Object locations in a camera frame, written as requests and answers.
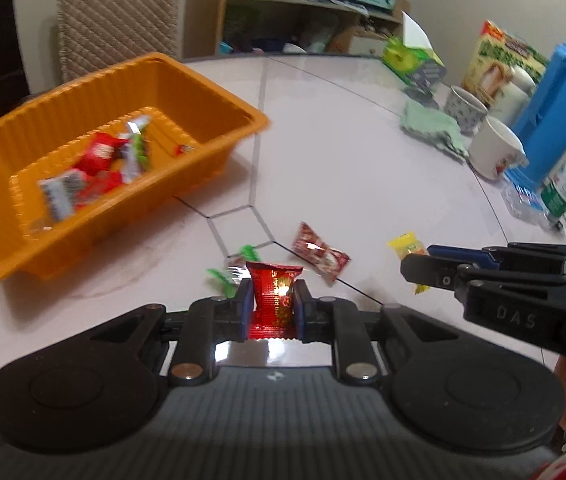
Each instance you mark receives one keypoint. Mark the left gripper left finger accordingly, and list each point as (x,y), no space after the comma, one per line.
(197,332)

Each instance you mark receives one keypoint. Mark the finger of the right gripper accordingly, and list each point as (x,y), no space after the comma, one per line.
(431,271)
(478,257)

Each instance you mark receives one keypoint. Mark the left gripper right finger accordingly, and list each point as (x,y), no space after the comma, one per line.
(349,332)

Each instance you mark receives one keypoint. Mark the yellow green candy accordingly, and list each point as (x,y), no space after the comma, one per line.
(407,244)

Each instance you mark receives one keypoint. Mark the red gold candy pack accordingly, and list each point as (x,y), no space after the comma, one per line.
(273,316)

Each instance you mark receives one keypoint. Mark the dark red patterned candy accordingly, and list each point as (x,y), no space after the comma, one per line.
(327,260)

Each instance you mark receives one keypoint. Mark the green brown candy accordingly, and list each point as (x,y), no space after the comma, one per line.
(235,270)

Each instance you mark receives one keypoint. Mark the grey-blue foil snack pouch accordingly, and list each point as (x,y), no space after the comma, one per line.
(134,152)

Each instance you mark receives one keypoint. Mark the small red candy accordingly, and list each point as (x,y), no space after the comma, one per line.
(182,149)

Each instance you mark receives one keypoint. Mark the large red gold snack pack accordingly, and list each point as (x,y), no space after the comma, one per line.
(103,183)

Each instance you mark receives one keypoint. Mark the red candy pack white label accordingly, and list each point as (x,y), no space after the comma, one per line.
(101,153)

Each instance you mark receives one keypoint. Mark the black-white snack packet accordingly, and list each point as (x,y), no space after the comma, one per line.
(61,193)

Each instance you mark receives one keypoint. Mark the blue-label plastic packet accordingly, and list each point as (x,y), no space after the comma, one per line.
(524,205)

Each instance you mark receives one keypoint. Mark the white cartoon mug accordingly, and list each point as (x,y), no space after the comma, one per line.
(494,149)

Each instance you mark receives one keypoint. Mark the green folded cloth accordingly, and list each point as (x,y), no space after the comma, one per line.
(434,128)

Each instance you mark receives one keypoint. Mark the patterned white mug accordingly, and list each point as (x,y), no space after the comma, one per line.
(465,109)

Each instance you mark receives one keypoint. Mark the blue thermos jug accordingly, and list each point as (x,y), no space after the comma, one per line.
(542,125)

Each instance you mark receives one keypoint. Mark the yellow snack box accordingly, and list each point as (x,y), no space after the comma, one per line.
(496,54)

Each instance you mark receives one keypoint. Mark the grey phone stand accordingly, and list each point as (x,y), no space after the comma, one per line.
(422,83)

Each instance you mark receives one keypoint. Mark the orange plastic tray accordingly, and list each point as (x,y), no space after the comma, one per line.
(46,136)

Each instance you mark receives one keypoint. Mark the green tissue pack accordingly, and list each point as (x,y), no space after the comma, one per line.
(405,52)

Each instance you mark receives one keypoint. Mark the wooden shelf unit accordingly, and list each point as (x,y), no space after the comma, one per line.
(314,26)

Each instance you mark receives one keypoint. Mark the quilted beige chair back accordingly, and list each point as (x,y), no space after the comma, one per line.
(95,34)

